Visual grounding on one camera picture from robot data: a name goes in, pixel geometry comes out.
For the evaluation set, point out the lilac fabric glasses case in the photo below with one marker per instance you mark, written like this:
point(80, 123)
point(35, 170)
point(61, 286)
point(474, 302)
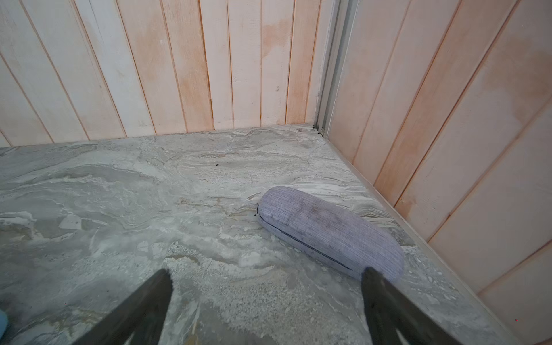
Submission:
point(330, 234)

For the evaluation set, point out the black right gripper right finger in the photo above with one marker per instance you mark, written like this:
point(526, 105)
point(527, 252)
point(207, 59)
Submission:
point(393, 319)

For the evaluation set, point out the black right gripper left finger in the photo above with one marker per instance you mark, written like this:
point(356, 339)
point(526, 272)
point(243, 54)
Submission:
point(139, 319)

